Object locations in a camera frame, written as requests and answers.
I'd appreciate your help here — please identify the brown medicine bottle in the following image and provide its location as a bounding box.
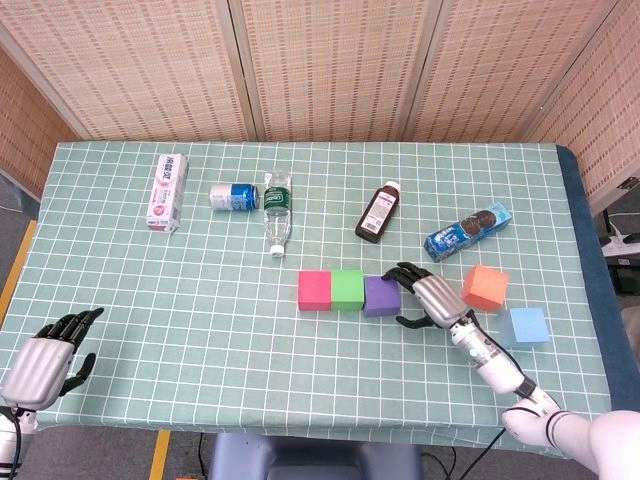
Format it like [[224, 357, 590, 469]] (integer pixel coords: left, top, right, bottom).
[[354, 181, 402, 245]]

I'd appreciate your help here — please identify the white pink toothpaste box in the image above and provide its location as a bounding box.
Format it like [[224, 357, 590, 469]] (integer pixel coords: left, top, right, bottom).
[[145, 153, 190, 235]]

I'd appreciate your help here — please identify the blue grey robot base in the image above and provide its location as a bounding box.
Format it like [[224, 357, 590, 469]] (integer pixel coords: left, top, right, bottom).
[[208, 432, 425, 480]]

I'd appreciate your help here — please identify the woven bamboo screen panel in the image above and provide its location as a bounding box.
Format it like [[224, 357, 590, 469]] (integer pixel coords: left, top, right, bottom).
[[228, 0, 444, 143], [524, 0, 640, 207], [0, 0, 256, 143], [0, 34, 87, 201], [403, 0, 619, 146]]

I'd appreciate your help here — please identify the black floor cable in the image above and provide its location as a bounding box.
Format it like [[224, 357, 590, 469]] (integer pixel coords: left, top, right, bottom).
[[462, 425, 507, 480]]

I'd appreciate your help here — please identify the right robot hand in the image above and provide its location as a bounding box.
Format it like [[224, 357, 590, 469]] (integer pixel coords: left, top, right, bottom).
[[382, 262, 475, 331]]

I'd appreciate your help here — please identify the light blue foam cube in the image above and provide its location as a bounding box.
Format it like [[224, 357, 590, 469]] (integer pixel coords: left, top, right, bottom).
[[497, 307, 550, 350]]

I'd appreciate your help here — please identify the purple foam cube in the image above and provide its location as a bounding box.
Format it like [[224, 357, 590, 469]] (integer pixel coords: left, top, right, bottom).
[[362, 275, 402, 318]]

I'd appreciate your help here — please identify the blue cookie box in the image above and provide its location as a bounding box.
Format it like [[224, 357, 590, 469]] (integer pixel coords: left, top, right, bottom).
[[423, 201, 513, 263]]

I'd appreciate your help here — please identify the blue white drink can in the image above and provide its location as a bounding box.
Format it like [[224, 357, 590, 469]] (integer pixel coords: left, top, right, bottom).
[[208, 182, 261, 212]]

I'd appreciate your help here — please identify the clear plastic water bottle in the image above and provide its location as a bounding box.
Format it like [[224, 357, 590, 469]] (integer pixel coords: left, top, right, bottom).
[[262, 169, 293, 258]]

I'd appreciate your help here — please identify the green checked tablecloth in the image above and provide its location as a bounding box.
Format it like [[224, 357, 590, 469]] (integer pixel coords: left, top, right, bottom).
[[0, 141, 614, 459]]

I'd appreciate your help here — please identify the orange foam cube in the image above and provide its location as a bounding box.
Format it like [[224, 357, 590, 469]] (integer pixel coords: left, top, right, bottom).
[[460, 264, 510, 314]]

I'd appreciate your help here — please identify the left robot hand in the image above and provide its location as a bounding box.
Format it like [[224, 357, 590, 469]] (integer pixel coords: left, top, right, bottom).
[[0, 307, 105, 412]]

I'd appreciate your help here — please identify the red foam cube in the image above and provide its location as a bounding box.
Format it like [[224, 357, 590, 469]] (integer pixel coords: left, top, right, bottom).
[[297, 270, 333, 313]]

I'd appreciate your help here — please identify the green foam cube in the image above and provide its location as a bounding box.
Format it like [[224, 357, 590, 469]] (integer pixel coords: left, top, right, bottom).
[[331, 269, 365, 312]]

